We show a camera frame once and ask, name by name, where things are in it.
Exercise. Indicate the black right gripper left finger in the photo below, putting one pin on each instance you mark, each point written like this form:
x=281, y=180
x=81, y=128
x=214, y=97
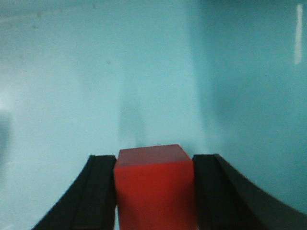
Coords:
x=90, y=201

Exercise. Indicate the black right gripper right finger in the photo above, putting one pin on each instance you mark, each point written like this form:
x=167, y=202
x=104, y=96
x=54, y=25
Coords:
x=227, y=200

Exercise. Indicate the red cube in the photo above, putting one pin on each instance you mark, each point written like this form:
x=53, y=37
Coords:
x=155, y=189

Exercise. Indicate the light blue plastic bin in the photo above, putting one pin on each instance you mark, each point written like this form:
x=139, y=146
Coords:
x=92, y=77

